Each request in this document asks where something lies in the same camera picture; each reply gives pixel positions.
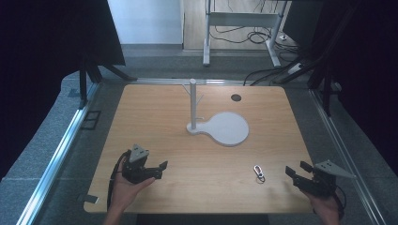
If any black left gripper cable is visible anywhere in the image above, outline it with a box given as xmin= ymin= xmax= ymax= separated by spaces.
xmin=106 ymin=150 xmax=131 ymax=211

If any bundle of black floor cables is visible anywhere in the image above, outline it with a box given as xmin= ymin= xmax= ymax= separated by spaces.
xmin=208 ymin=23 xmax=302 ymax=54

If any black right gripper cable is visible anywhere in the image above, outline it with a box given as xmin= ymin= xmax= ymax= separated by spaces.
xmin=331 ymin=185 xmax=347 ymax=220

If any black floor cable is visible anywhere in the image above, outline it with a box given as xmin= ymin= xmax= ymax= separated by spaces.
xmin=242 ymin=66 xmax=302 ymax=87

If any black tripod stand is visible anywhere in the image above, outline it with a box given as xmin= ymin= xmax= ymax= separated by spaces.
xmin=307 ymin=60 xmax=333 ymax=117
xmin=78 ymin=57 xmax=138 ymax=110

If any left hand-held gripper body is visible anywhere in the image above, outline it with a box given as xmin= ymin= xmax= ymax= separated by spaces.
xmin=121 ymin=143 xmax=158 ymax=185

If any silver carabiner keyring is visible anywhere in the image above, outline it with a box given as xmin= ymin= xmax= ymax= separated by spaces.
xmin=253 ymin=164 xmax=267 ymax=185

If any white power strip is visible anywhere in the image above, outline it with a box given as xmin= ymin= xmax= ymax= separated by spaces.
xmin=286 ymin=62 xmax=305 ymax=76

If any black curtain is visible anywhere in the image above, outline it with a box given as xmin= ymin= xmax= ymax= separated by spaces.
xmin=281 ymin=0 xmax=398 ymax=177
xmin=0 ymin=0 xmax=127 ymax=181

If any black tape strip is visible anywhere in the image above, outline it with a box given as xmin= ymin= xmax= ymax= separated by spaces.
xmin=77 ymin=193 xmax=100 ymax=204

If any white tree stand with tray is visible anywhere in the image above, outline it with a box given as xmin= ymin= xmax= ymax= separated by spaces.
xmin=181 ymin=78 xmax=251 ymax=148

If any person's left hand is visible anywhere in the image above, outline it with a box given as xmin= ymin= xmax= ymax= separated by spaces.
xmin=109 ymin=156 xmax=156 ymax=216

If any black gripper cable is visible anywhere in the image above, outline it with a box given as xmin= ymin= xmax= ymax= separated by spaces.
xmin=331 ymin=185 xmax=347 ymax=220
xmin=106 ymin=150 xmax=131 ymax=211

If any aluminium rail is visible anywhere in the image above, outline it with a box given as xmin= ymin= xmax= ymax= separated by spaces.
xmin=16 ymin=82 xmax=100 ymax=225
xmin=309 ymin=88 xmax=389 ymax=225
xmin=129 ymin=77 xmax=249 ymax=86

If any white metal desk frame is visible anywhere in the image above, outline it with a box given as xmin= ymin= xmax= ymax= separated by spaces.
xmin=202 ymin=0 xmax=289 ymax=68

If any black rectangular bracket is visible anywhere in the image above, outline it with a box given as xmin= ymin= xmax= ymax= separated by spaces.
xmin=81 ymin=110 xmax=102 ymax=131

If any person's right hand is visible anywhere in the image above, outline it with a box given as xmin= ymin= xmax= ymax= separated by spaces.
xmin=301 ymin=189 xmax=342 ymax=225

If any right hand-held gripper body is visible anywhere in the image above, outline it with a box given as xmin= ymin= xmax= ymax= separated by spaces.
xmin=299 ymin=159 xmax=358 ymax=199

